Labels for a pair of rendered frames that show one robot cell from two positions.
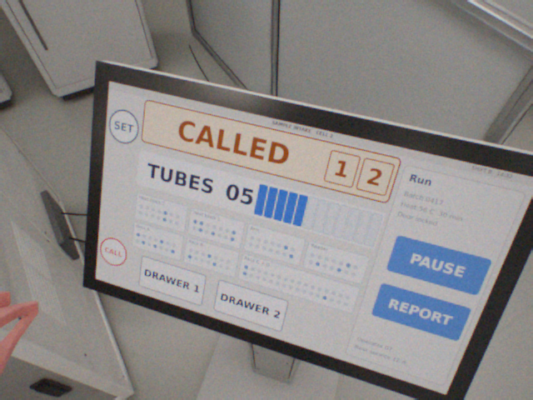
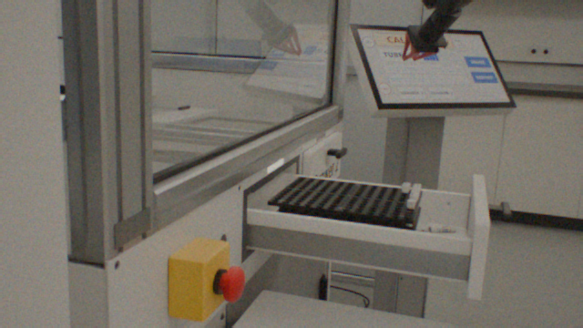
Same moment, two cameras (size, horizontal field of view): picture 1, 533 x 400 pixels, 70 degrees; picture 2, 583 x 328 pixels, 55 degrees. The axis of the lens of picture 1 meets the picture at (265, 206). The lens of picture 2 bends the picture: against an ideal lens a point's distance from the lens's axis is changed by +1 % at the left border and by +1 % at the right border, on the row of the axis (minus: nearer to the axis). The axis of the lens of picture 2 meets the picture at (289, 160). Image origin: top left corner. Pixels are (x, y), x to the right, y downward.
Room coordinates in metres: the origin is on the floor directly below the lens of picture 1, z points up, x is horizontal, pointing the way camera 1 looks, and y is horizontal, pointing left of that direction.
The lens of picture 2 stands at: (-0.80, 1.51, 1.15)
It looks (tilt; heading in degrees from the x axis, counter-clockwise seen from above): 12 degrees down; 318
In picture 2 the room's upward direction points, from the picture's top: 3 degrees clockwise
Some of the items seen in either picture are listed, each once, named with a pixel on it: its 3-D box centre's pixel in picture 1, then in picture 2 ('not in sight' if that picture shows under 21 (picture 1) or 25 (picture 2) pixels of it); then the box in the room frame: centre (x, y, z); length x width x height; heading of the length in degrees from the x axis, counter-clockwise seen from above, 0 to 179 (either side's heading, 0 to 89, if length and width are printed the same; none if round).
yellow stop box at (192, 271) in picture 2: not in sight; (202, 278); (-0.30, 1.18, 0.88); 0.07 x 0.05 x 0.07; 121
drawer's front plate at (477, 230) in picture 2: not in sight; (475, 228); (-0.39, 0.74, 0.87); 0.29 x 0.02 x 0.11; 121
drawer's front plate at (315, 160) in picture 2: not in sight; (323, 165); (0.05, 0.63, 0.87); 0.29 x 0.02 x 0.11; 121
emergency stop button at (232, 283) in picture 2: not in sight; (229, 282); (-0.33, 1.16, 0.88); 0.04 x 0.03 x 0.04; 121
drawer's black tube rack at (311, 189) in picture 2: not in sight; (348, 214); (-0.22, 0.84, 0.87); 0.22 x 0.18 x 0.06; 31
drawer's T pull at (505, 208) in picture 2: not in sight; (496, 210); (-0.41, 0.72, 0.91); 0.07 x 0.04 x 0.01; 121
